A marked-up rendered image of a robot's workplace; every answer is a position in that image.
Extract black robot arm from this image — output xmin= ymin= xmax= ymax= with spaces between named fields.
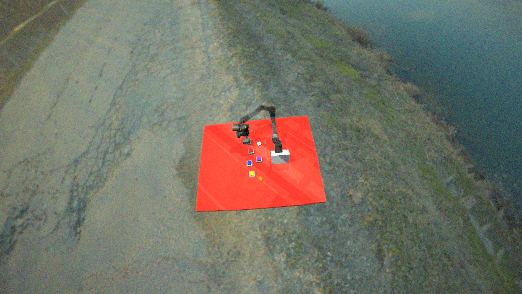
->
xmin=232 ymin=106 xmax=283 ymax=153

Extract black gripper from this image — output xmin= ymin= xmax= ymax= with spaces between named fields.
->
xmin=242 ymin=130 xmax=250 ymax=144

